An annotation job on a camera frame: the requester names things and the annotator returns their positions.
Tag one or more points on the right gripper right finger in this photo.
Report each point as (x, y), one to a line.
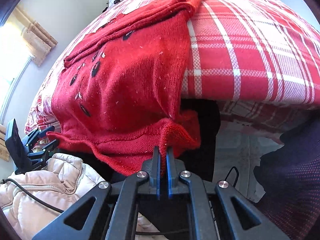
(216, 211)

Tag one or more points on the red white plaid bedspread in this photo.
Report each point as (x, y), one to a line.
(257, 58)

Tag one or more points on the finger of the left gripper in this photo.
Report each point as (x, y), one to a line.
(35, 135)
(46, 152)

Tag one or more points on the red knitted sweater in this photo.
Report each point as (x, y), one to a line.
(119, 93)

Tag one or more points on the beige puffer jacket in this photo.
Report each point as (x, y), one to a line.
(31, 201)

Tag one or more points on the beige curtain left window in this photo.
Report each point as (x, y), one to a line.
(38, 41)

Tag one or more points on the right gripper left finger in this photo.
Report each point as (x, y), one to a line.
(109, 211)

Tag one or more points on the dark dotted fabric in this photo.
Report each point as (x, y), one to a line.
(290, 179)

